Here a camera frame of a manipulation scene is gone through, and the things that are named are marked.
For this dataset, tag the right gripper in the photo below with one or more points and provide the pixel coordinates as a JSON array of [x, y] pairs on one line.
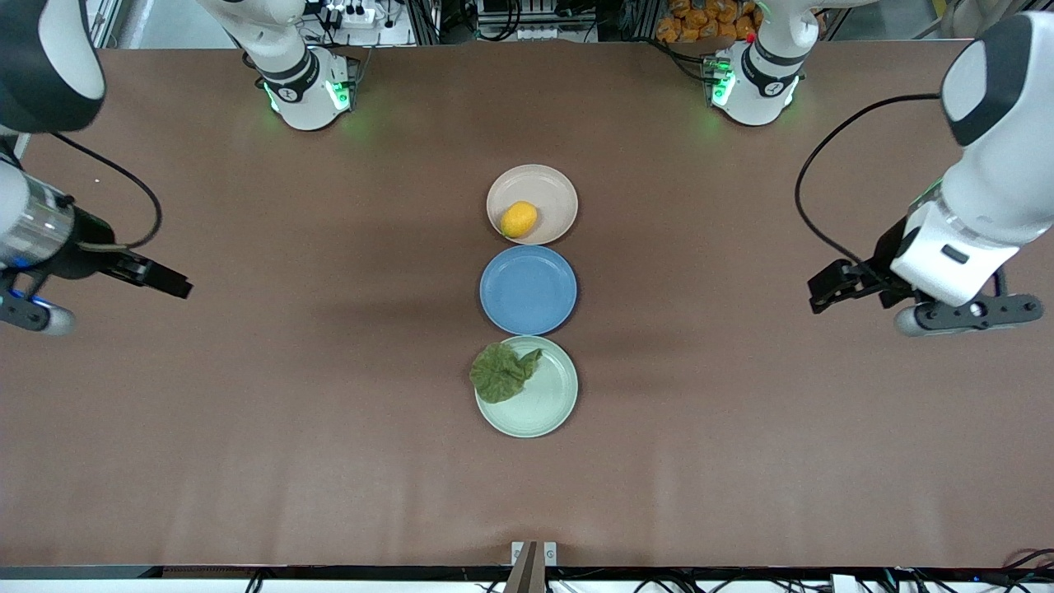
[[85, 250]]

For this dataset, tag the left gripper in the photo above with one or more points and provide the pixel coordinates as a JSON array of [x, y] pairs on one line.
[[885, 257]]

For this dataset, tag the yellow lemon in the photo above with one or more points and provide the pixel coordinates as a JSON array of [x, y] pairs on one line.
[[519, 219]]

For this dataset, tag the green lettuce leaf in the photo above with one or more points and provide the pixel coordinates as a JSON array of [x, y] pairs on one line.
[[498, 375]]

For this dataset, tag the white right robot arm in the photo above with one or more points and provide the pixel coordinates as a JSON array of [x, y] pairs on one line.
[[288, 74]]

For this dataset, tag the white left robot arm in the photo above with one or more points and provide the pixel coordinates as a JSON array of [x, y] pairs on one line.
[[988, 198]]

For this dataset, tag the beige round plate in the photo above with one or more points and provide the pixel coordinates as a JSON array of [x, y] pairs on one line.
[[547, 193]]

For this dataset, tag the blue round plate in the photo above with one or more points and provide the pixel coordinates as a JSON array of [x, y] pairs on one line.
[[528, 290]]

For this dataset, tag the pale green round plate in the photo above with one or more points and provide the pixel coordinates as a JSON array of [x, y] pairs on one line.
[[547, 403]]

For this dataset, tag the white power strip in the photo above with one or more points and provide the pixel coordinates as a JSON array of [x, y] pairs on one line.
[[350, 14]]

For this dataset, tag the dark equipment rack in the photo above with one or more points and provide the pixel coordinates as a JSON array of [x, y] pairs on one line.
[[424, 21]]

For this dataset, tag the metal table edge bracket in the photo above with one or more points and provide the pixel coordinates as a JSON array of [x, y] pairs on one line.
[[533, 553]]

